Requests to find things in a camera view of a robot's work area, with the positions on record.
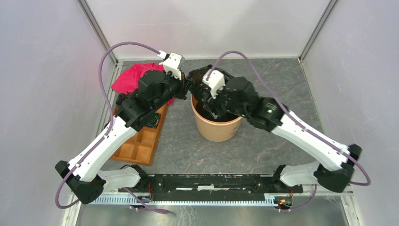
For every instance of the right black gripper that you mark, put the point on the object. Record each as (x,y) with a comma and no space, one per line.
(211,104)

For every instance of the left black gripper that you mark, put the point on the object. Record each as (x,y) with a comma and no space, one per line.
(183,84)

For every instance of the black trash bag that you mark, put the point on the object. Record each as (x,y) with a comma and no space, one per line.
(195,86)

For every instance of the orange trash bin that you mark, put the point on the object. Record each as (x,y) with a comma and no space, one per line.
(215,131)

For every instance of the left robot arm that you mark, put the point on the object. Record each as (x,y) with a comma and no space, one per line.
(83,173)

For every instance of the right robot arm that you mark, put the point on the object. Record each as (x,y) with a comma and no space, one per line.
(334,165)

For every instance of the black bag roll right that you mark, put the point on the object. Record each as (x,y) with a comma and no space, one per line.
(154,121)

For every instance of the red cloth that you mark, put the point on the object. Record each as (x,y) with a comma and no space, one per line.
(127,82)

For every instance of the orange compartment tray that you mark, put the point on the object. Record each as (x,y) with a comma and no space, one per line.
(141,148)

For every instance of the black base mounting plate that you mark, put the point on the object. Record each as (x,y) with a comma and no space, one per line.
(211,187)

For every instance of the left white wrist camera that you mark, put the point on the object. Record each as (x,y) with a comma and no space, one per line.
(172,63)

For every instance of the left aluminium corner post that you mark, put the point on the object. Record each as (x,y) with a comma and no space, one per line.
(86,9)

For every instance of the aluminium corner post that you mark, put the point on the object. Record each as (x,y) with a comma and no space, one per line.
(318,28)
(86,9)

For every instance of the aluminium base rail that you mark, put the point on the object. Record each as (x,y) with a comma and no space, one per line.
(121,196)

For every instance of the right aluminium corner post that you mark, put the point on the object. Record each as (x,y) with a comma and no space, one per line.
(318,28)

